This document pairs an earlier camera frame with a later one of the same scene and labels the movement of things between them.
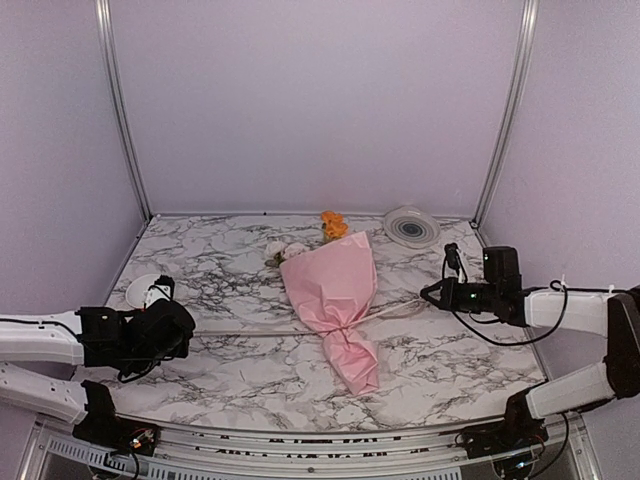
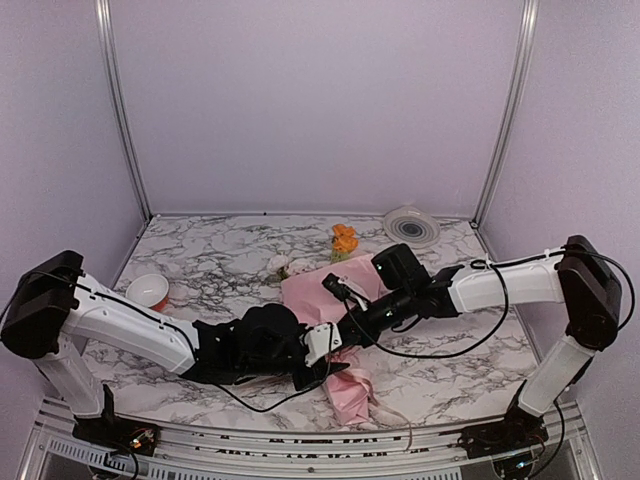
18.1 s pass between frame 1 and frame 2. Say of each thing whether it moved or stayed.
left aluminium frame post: stayed
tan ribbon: moved
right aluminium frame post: stayed
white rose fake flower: moved
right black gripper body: moved
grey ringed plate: stayed
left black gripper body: moved
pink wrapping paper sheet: moved
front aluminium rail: stayed
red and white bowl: stayed
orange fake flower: moved
